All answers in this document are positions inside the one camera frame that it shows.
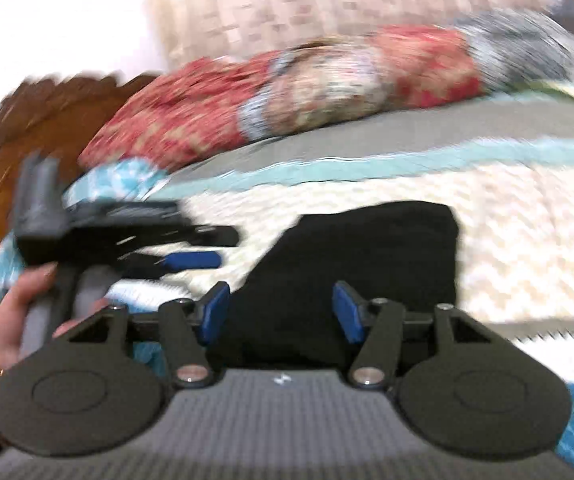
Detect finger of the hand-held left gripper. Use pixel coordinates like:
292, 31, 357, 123
114, 251, 224, 282
132, 224, 240, 252

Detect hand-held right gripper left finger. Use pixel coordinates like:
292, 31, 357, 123
54, 281, 231, 389

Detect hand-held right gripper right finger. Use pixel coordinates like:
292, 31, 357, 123
331, 281, 513, 390

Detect black pants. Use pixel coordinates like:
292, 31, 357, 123
207, 201, 460, 368

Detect person's left hand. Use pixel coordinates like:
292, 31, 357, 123
0, 264, 114, 397

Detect teal lattice patterned pillow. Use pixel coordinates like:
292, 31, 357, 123
0, 156, 170, 311

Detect carved wooden headboard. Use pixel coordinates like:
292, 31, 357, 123
0, 74, 162, 331

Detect red floral blanket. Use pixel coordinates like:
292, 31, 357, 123
78, 25, 488, 171

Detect chevron patterned quilt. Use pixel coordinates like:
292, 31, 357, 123
0, 95, 574, 478

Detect leaf print curtain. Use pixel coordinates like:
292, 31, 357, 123
142, 0, 568, 73

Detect blue white floral cloth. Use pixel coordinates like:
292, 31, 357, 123
454, 10, 574, 97

